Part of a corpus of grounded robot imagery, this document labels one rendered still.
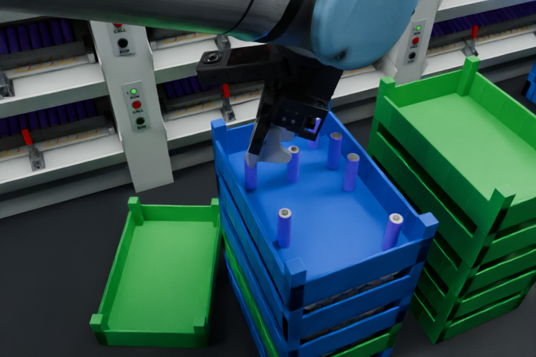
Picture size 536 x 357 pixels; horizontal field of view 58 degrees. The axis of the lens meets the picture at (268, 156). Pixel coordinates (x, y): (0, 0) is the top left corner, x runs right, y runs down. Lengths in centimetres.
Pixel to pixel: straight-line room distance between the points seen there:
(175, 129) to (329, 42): 88
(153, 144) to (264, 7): 88
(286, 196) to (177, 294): 38
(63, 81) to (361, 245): 65
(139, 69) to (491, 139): 67
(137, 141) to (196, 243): 26
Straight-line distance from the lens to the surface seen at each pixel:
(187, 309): 100
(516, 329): 108
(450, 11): 134
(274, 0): 28
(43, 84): 104
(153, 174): 119
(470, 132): 91
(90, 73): 104
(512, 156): 89
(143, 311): 102
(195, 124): 116
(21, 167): 116
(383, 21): 32
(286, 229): 64
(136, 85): 104
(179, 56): 105
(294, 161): 72
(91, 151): 115
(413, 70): 136
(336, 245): 68
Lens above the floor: 86
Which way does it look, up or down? 42 degrees down
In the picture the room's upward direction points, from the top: straight up
